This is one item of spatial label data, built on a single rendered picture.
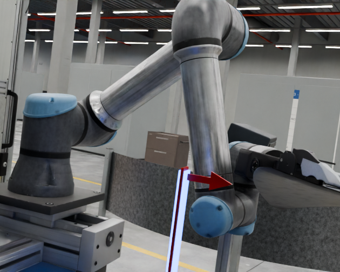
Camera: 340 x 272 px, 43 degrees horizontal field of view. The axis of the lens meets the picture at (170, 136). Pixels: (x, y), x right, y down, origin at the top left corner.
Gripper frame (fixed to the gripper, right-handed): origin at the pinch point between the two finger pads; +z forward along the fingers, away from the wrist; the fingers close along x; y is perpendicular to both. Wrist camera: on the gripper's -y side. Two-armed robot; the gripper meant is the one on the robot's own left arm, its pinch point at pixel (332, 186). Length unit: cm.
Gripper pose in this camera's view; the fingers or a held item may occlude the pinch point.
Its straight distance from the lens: 68.4
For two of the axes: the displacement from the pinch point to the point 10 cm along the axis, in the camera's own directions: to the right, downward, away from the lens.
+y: 9.2, 2.0, 3.4
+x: -2.2, 9.7, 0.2
